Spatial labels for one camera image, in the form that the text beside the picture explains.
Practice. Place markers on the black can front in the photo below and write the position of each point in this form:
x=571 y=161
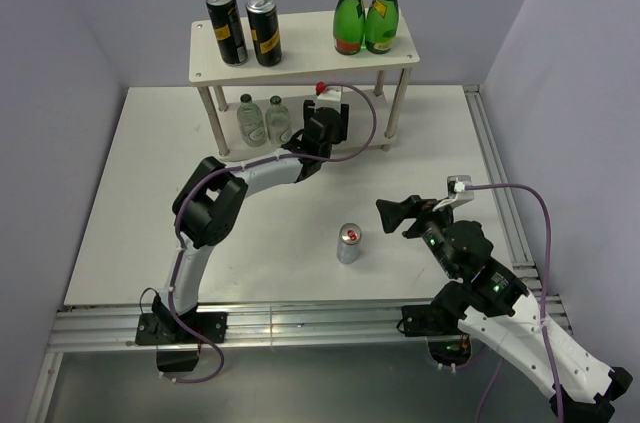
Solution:
x=225 y=19

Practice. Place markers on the green bottle red label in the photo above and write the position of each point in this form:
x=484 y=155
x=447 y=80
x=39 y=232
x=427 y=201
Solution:
x=348 y=26

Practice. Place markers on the white two-tier shelf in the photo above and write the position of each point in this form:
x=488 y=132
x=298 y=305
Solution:
x=307 y=52

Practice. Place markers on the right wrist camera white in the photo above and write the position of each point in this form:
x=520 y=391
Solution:
x=459 y=192

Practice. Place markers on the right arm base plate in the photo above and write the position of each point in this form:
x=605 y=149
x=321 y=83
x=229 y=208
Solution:
x=447 y=345

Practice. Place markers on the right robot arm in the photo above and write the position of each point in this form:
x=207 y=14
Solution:
x=487 y=301

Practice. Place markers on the black can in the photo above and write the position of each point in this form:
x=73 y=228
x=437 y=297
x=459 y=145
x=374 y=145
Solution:
x=264 y=25
x=225 y=19

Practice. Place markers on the clear Chang bottle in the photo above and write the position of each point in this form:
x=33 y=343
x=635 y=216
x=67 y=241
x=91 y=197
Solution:
x=278 y=122
x=251 y=122

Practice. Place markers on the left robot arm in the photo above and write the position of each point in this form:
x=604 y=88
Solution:
x=209 y=204

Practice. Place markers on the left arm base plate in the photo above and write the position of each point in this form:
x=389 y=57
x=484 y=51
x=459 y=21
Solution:
x=177 y=350

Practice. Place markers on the aluminium rail frame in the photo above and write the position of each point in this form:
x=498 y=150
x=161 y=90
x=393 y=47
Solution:
x=277 y=276

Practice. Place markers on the green bottle yellow label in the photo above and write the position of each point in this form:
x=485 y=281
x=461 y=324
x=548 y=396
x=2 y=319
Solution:
x=381 y=25

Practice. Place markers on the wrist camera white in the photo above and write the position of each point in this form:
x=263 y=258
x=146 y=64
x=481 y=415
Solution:
x=459 y=192
x=328 y=96

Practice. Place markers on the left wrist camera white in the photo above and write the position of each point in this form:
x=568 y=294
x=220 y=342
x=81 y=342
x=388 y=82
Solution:
x=328 y=96

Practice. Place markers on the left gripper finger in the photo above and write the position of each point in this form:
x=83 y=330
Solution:
x=308 y=114
x=344 y=122

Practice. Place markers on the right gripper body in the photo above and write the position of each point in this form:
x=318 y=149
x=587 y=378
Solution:
x=432 y=219

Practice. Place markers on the blue silver can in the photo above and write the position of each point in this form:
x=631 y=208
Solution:
x=348 y=246

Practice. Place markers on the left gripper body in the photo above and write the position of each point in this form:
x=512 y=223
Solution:
x=338 y=136

